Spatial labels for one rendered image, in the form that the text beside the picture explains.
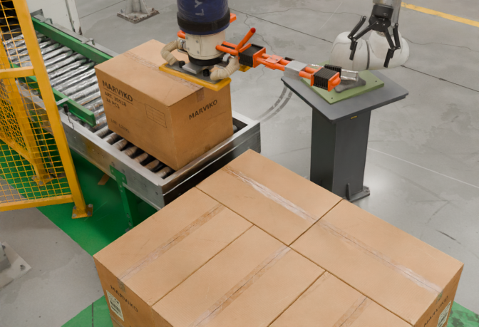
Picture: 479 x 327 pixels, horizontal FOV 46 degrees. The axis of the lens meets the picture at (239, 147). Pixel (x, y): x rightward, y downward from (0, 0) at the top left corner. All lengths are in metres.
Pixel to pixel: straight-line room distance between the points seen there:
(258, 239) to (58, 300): 1.19
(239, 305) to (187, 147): 0.91
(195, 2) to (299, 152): 1.78
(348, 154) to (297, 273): 1.10
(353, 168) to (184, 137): 1.09
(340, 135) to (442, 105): 1.46
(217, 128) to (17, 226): 1.42
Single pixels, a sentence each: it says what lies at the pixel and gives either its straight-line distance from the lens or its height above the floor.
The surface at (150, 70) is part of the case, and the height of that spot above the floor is 0.95.
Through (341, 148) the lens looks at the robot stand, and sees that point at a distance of 3.20.
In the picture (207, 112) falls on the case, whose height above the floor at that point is 0.79.
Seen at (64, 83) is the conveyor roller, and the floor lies 0.55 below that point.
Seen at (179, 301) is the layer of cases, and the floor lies 0.54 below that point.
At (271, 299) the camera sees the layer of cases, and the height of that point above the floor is 0.54.
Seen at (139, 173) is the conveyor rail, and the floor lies 0.59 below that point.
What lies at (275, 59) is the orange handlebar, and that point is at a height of 1.26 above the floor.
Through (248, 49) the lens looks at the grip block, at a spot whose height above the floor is 1.26.
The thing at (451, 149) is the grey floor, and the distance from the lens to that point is 4.01.
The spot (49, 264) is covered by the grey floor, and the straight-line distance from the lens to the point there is 3.36.
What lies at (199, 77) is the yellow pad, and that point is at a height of 1.14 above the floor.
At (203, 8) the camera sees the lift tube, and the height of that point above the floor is 1.43.
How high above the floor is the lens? 2.35
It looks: 37 degrees down
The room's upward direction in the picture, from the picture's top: 4 degrees counter-clockwise
